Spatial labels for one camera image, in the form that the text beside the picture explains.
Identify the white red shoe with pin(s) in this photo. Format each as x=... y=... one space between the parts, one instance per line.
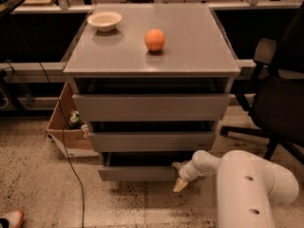
x=12 y=219

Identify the green white object in box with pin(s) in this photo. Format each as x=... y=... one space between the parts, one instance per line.
x=75 y=122

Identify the grey middle drawer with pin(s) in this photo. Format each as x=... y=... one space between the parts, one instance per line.
x=151 y=141

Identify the grey bottom drawer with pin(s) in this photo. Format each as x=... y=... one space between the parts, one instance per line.
x=142 y=166

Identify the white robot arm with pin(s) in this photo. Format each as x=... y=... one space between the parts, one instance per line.
x=247 y=186

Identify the grey drawer cabinet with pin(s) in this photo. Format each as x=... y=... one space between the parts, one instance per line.
x=195 y=60

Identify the black office chair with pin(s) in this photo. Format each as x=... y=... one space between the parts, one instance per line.
x=278 y=106

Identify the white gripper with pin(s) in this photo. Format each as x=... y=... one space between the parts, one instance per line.
x=184 y=173

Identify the grey drawer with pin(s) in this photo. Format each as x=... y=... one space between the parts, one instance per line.
x=142 y=166
x=151 y=141
x=151 y=108

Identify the cardboard box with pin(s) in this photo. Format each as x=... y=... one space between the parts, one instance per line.
x=72 y=140

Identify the white bowl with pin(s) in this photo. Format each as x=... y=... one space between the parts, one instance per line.
x=104 y=21

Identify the orange ball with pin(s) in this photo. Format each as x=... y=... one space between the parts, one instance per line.
x=154 y=39

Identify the grey top drawer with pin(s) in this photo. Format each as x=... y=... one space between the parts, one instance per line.
x=151 y=108

